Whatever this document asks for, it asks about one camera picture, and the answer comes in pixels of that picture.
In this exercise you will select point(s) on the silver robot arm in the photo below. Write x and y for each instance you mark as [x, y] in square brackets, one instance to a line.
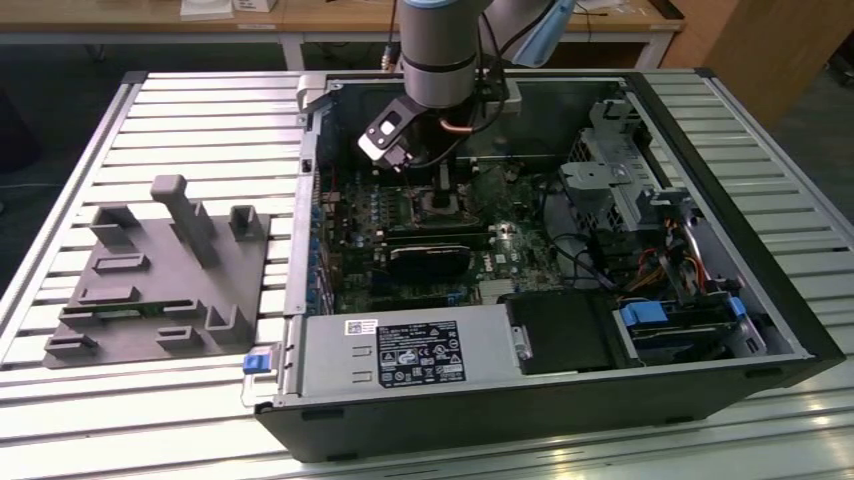
[436, 50]

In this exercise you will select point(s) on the CPU socket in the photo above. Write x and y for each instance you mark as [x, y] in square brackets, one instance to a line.
[419, 216]

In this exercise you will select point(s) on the black RAM slot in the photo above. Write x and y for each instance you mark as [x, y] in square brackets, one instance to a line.
[434, 231]
[434, 241]

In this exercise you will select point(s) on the grey metal drive cage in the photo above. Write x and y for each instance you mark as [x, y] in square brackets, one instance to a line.
[594, 172]

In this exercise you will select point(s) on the black graphics card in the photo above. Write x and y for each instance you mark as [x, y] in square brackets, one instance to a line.
[427, 262]

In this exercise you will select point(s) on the green motherboard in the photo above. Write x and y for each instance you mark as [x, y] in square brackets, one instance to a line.
[527, 260]

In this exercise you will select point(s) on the silver chipset heatsink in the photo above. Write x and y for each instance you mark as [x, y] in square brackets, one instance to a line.
[500, 291]

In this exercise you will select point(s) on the black plastic shroud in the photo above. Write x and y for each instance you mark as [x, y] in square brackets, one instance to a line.
[560, 330]

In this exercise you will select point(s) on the hard disk in blue carrier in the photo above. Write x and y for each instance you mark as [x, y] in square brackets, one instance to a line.
[642, 314]

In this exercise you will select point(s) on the grey power supply unit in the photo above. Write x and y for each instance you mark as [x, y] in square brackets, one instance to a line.
[334, 360]

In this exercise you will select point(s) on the white box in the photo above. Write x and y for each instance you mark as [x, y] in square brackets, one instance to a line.
[207, 9]

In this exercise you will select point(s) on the wooden cabinet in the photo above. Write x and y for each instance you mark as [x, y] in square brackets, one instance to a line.
[767, 50]

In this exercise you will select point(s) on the grey parts rack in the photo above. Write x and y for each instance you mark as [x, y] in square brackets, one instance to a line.
[167, 280]

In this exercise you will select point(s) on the blue case latch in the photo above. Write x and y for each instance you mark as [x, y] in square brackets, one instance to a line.
[259, 362]

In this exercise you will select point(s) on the black PC case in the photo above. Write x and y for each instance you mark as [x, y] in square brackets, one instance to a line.
[467, 425]

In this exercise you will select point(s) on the green RAM stick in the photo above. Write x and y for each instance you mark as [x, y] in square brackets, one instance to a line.
[127, 311]

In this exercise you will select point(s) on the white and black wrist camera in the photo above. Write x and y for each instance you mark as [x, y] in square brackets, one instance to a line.
[387, 132]

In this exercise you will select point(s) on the grey case rear bracket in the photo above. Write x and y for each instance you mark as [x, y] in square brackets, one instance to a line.
[310, 92]

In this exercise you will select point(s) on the wooden desk with white frame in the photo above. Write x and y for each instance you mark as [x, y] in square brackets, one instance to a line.
[320, 22]

